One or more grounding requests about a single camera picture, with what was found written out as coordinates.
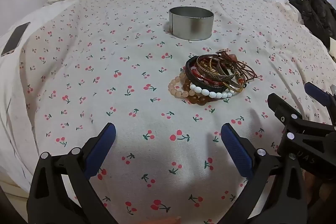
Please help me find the amber bead bracelet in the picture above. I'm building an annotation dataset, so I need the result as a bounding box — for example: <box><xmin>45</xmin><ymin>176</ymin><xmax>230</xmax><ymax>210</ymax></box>
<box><xmin>180</xmin><ymin>70</ymin><xmax>218</xmax><ymax>106</ymax></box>

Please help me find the red cord bracelet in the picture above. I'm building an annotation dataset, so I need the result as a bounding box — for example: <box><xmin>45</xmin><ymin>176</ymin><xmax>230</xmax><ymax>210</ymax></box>
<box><xmin>190</xmin><ymin>67</ymin><xmax>223</xmax><ymax>84</ymax></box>

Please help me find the round metal tin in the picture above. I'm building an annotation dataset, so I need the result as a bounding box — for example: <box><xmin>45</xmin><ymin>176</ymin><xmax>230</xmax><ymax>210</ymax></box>
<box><xmin>169</xmin><ymin>6</ymin><xmax>214</xmax><ymax>41</ymax></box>

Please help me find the pink bead bracelet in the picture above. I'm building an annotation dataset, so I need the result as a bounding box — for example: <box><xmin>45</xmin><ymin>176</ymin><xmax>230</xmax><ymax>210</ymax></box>
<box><xmin>168</xmin><ymin>74</ymin><xmax>196</xmax><ymax>100</ymax></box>

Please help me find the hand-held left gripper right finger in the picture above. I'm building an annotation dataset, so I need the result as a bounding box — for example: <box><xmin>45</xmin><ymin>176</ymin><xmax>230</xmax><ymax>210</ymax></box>
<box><xmin>218</xmin><ymin>123</ymin><xmax>309</xmax><ymax>224</ymax></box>

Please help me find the grey smartphone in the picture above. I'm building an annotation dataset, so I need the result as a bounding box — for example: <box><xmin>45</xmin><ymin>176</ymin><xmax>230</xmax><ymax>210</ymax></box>
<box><xmin>1</xmin><ymin>21</ymin><xmax>31</xmax><ymax>57</ymax></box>

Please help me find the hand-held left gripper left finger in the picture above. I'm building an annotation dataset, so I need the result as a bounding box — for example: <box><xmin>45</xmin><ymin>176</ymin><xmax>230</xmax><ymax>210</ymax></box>
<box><xmin>26</xmin><ymin>122</ymin><xmax>124</xmax><ymax>224</ymax></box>

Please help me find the brown cord bracelet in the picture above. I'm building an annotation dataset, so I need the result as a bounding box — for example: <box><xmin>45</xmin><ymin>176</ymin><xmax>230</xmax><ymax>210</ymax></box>
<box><xmin>215</xmin><ymin>49</ymin><xmax>260</xmax><ymax>83</ymax></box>

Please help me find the cherry print blanket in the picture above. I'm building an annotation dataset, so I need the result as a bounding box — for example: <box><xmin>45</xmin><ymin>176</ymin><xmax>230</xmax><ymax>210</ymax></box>
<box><xmin>0</xmin><ymin>0</ymin><xmax>336</xmax><ymax>224</ymax></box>

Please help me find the white oval bead bracelet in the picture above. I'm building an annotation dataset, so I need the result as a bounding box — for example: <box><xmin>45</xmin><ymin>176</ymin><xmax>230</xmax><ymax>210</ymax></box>
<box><xmin>189</xmin><ymin>84</ymin><xmax>234</xmax><ymax>99</ymax></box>

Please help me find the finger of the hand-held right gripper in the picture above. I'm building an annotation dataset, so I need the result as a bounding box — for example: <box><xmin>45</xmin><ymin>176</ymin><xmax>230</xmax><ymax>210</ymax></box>
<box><xmin>304</xmin><ymin>82</ymin><xmax>336</xmax><ymax>119</ymax></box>
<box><xmin>267</xmin><ymin>93</ymin><xmax>336</xmax><ymax>135</ymax></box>

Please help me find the black clothing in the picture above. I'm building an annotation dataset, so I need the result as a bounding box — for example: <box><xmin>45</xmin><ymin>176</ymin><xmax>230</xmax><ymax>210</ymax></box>
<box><xmin>286</xmin><ymin>0</ymin><xmax>336</xmax><ymax>48</ymax></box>

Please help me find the bronze metal bangle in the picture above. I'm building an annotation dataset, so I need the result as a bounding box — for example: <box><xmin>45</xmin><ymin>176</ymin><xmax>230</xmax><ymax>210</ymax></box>
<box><xmin>196</xmin><ymin>55</ymin><xmax>237</xmax><ymax>83</ymax></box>

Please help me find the thin gold bangle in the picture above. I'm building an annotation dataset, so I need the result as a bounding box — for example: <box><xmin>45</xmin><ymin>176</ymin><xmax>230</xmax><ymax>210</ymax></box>
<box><xmin>223</xmin><ymin>74</ymin><xmax>247</xmax><ymax>93</ymax></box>

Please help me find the black braided bracelet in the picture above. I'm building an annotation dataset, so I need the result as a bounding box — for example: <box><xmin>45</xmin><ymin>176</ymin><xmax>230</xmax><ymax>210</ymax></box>
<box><xmin>185</xmin><ymin>55</ymin><xmax>231</xmax><ymax>90</ymax></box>

